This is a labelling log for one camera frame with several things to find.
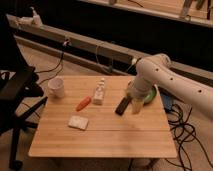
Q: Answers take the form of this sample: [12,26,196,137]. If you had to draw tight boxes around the wooden table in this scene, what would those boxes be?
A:
[29,76,177,158]

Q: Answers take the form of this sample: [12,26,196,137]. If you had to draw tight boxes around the white bottle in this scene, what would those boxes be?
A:
[93,78,105,105]

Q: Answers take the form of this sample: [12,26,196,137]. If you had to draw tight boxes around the green ceramic bowl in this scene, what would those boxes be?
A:
[125,81,158,104]

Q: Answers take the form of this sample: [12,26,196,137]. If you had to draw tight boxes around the white mug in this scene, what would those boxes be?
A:
[48,77,65,98]

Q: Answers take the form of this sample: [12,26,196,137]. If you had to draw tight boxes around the black office chair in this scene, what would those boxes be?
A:
[0,11,47,171]

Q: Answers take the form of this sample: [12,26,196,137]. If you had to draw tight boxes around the blue box on floor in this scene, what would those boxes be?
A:
[161,94,173,112]

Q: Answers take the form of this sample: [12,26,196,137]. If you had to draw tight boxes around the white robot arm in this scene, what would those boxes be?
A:
[129,54,213,120]

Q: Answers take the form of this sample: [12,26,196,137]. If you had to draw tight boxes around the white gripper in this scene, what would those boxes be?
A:
[127,81,149,114]

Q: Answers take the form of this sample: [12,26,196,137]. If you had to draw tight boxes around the orange carrot toy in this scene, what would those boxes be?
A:
[76,96,91,112]

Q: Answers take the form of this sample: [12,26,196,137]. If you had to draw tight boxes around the white sponge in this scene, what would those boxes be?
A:
[68,116,89,130]

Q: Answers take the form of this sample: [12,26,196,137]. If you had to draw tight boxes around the white clamp on rail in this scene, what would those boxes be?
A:
[18,6,43,27]

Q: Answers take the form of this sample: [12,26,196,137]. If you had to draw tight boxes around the black floor cables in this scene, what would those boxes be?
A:
[165,103,213,171]

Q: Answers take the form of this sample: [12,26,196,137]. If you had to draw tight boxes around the black rectangular block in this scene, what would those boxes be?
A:
[115,97,131,116]

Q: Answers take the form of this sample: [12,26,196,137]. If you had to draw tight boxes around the long metal rail beam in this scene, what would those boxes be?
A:
[6,14,213,87]

